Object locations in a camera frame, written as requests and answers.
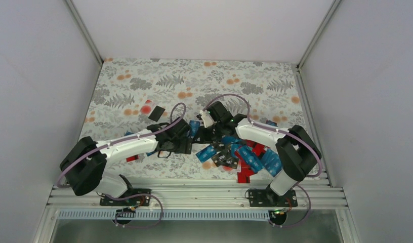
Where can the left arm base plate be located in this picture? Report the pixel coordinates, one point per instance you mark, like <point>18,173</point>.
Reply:
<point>132,198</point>

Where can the blue card pile right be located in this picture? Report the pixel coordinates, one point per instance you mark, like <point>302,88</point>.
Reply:
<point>271,162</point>

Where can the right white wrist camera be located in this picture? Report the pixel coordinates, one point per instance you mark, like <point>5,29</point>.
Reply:
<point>206,119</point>

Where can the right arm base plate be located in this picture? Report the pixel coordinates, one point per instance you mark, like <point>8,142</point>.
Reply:
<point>264,198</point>

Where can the blue card pile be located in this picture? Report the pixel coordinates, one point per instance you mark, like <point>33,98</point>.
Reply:
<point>206,153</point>
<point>249,158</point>
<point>271,162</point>

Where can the aluminium rail frame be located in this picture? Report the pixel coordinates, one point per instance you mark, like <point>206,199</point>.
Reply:
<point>208,194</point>

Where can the black visa card pile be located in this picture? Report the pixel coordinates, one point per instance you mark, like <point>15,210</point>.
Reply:
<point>225,159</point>

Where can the blue card pile centre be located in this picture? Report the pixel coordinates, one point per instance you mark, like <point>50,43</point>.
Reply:
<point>249,158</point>

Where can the red card pile bottom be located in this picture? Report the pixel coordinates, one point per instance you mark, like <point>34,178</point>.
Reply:
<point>243,177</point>

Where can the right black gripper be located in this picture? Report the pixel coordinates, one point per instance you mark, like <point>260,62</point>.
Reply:
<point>204,138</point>

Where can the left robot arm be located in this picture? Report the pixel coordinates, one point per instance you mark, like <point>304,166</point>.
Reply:
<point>84,166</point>

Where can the blue card pile left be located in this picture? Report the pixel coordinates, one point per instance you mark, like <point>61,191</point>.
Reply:
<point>206,153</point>

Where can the red card pile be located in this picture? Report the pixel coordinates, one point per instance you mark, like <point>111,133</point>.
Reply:
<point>243,177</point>
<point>259,150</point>

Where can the black card upper left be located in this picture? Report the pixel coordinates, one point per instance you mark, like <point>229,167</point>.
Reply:
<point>156,113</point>

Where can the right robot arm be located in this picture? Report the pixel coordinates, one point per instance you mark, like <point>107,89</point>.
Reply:
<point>296,150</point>

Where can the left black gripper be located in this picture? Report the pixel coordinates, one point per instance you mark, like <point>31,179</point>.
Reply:
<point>181,149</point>

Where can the red card left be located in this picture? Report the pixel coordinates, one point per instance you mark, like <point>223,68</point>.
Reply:
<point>132,158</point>

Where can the blue slotted cable duct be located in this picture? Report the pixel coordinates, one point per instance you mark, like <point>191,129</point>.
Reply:
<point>146,214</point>

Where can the lone blue credit card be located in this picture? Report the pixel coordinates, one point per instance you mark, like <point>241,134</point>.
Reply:
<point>194,126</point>

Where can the red card pile right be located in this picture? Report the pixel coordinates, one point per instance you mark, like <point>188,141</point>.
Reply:
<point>259,150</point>

